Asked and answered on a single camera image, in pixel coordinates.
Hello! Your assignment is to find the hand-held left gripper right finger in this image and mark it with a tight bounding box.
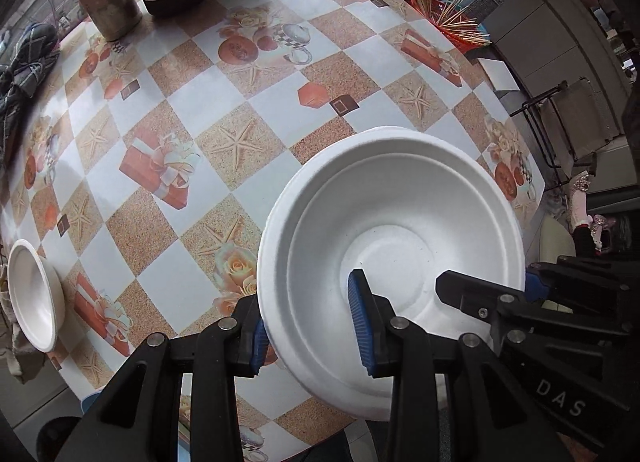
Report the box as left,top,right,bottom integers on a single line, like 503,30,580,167
347,268,576,462

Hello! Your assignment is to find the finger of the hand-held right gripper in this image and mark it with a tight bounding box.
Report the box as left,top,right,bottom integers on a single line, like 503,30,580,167
525,254,640,337
435,269,527,339

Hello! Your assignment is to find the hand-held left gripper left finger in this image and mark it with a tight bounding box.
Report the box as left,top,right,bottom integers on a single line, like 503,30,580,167
52,294,273,462

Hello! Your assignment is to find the white paper bowl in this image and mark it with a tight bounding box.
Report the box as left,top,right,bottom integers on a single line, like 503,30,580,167
7,239,66,354
256,126,527,422

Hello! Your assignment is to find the cream stool seat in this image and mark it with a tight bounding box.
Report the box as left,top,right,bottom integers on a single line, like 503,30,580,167
539,218,577,270

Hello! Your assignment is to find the pink sequined shoe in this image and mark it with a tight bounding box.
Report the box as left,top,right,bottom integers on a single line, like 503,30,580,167
565,169,623,245

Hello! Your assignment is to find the white paper sheet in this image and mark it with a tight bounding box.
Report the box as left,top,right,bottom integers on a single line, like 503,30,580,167
475,58,521,92

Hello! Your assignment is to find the beige crumpled cloth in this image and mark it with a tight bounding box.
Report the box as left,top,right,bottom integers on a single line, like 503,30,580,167
0,262,36,385

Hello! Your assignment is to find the grey cabinet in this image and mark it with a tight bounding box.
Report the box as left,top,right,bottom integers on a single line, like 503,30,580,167
482,0,637,107

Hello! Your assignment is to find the checkered printed tablecloth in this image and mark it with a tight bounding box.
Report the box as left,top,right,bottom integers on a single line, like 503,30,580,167
0,0,548,462

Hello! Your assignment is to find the bundle of wooden skewers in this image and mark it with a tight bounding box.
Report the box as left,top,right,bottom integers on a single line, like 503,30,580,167
407,0,495,45

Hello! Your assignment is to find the dark plaid cloth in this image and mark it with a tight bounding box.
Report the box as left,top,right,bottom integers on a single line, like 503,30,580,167
0,64,38,167

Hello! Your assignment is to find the plaid fabric slipper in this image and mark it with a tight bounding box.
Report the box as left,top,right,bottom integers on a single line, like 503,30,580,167
9,22,62,92

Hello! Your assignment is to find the black frame beige chair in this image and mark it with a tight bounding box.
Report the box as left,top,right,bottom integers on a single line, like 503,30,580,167
509,76,628,177

